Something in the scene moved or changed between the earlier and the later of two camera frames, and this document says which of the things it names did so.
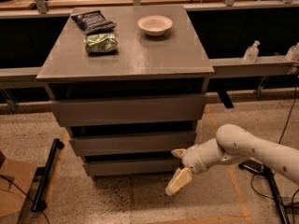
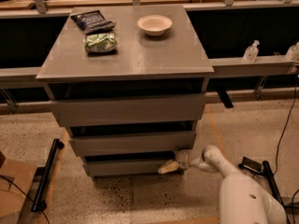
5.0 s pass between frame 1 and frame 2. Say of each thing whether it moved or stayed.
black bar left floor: stayed
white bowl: stayed
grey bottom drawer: stayed
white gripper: moved
